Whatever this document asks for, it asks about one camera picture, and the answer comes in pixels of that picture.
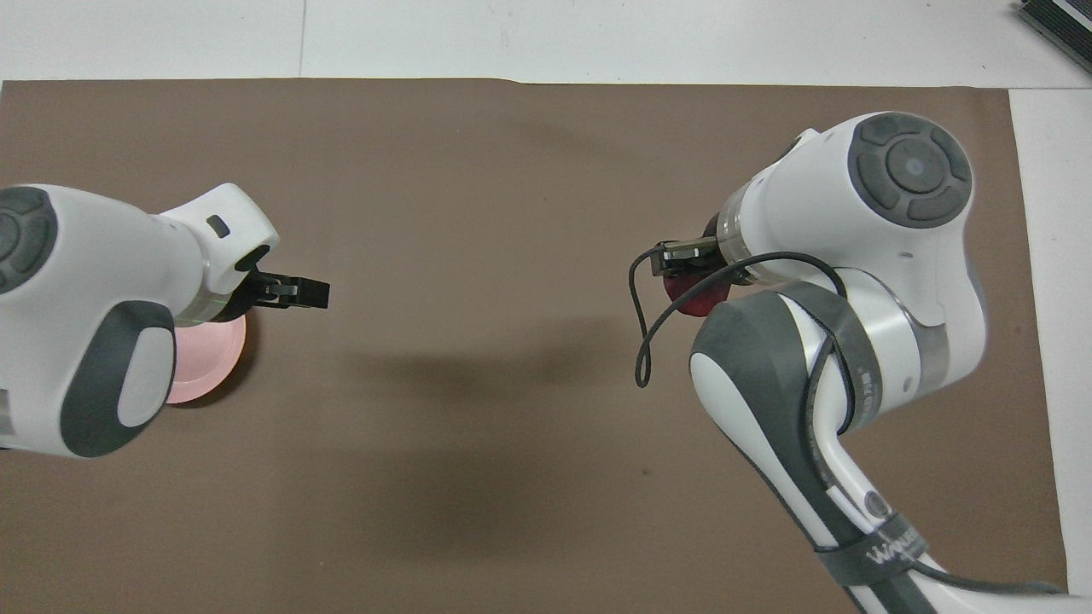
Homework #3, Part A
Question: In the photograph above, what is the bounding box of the black ribbed device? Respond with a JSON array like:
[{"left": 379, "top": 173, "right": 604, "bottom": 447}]
[{"left": 1017, "top": 0, "right": 1092, "bottom": 75}]

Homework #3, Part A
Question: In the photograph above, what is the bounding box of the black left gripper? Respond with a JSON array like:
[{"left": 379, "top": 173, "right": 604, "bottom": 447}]
[{"left": 213, "top": 266, "right": 332, "bottom": 325}]

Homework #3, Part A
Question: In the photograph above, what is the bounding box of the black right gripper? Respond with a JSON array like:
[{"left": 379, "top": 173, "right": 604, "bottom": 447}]
[{"left": 651, "top": 215, "right": 753, "bottom": 287}]

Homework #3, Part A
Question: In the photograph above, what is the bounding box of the brown table mat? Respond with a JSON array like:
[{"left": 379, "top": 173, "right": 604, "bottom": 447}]
[{"left": 0, "top": 78, "right": 1072, "bottom": 614}]

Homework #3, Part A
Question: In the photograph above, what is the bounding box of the dark red apple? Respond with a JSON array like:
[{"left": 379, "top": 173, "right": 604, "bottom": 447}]
[{"left": 665, "top": 271, "right": 734, "bottom": 319}]

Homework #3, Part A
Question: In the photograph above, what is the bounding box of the pink plate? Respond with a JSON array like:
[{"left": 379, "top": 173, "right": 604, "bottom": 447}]
[{"left": 164, "top": 312, "right": 249, "bottom": 405}]

